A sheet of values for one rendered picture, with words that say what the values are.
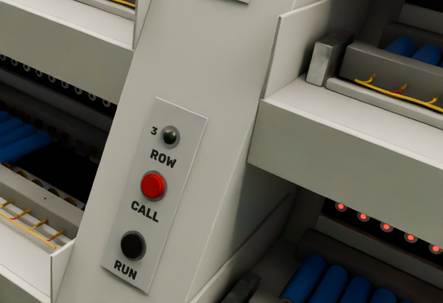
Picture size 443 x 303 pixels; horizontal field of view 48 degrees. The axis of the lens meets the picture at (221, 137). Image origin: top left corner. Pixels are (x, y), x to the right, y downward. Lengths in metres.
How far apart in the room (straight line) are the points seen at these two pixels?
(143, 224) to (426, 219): 0.17
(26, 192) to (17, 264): 0.07
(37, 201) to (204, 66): 0.21
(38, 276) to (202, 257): 0.15
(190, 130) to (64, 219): 0.17
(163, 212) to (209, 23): 0.12
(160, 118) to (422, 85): 0.17
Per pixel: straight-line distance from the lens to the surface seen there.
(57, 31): 0.38
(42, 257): 0.44
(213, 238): 0.32
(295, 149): 0.30
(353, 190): 0.29
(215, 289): 0.37
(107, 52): 0.35
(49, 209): 0.44
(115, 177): 0.34
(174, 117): 0.31
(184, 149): 0.31
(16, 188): 0.47
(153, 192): 0.32
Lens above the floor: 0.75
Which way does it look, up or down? 9 degrees down
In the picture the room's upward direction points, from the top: 20 degrees clockwise
